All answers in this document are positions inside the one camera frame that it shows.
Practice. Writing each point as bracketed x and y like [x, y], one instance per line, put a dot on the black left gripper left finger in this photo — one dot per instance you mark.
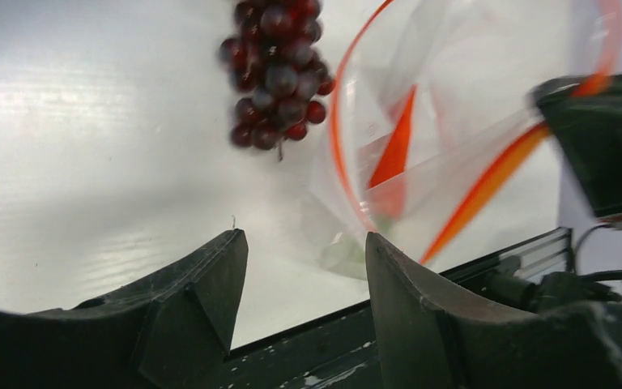
[170, 329]

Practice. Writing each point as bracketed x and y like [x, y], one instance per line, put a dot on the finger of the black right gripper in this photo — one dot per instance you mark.
[589, 132]

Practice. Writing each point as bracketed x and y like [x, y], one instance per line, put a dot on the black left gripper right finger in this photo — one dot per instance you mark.
[433, 333]

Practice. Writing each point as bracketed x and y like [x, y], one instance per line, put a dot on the dark purple toy grapes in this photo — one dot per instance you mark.
[281, 76]

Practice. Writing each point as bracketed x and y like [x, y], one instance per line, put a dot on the orange toy carrot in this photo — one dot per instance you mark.
[387, 188]

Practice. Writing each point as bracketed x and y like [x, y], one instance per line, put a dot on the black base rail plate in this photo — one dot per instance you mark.
[340, 349]

